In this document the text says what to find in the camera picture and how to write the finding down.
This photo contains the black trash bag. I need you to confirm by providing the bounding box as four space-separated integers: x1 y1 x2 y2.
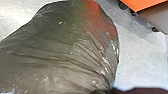
0 0 120 94

